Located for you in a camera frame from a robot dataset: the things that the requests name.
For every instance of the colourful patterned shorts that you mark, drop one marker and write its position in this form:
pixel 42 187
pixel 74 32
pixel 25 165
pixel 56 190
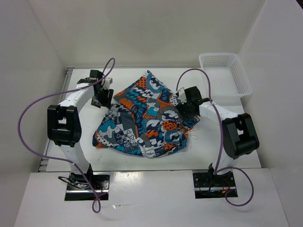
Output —
pixel 144 121

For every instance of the white plastic mesh basket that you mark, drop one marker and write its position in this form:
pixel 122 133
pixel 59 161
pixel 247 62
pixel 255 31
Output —
pixel 228 78

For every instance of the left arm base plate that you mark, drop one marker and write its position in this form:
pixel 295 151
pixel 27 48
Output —
pixel 80 190

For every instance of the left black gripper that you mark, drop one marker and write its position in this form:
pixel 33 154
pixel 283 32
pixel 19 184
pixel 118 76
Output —
pixel 106 101

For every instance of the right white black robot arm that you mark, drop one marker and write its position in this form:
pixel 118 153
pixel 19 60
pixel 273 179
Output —
pixel 238 135

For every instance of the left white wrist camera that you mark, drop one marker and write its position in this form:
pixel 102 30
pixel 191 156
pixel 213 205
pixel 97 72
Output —
pixel 105 84

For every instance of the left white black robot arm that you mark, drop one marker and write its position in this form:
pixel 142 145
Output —
pixel 64 128

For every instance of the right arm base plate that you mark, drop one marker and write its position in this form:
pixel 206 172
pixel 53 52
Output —
pixel 207 186

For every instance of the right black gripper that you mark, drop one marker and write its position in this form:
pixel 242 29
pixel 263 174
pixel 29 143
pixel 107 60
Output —
pixel 182 108

